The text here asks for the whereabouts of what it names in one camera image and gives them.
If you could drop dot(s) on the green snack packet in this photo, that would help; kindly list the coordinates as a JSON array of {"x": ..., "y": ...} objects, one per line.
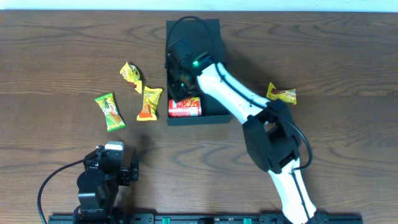
[{"x": 108, "y": 106}]

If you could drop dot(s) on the yellow crumpled snack packet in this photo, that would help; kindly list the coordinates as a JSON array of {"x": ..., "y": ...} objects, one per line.
[{"x": 132, "y": 76}]

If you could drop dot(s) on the red Pringles can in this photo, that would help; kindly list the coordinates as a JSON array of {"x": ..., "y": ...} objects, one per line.
[{"x": 189, "y": 107}]

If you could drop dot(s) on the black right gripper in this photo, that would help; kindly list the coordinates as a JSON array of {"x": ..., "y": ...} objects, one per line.
[{"x": 174, "y": 93}]

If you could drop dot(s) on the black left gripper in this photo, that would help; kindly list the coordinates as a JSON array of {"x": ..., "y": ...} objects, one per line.
[{"x": 127, "y": 177}]

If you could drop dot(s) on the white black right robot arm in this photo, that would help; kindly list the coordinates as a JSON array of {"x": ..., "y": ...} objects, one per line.
[{"x": 271, "y": 136}]

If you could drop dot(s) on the dark green open box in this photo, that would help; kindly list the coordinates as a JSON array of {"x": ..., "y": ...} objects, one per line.
[{"x": 186, "y": 39}]

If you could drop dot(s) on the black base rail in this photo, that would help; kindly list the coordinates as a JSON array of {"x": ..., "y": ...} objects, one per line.
[{"x": 265, "y": 218}]

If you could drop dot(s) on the yellow orange snack packet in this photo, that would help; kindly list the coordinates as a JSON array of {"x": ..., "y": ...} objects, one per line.
[{"x": 150, "y": 103}]

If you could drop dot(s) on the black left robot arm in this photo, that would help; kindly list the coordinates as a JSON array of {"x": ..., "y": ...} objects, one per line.
[{"x": 99, "y": 185}]

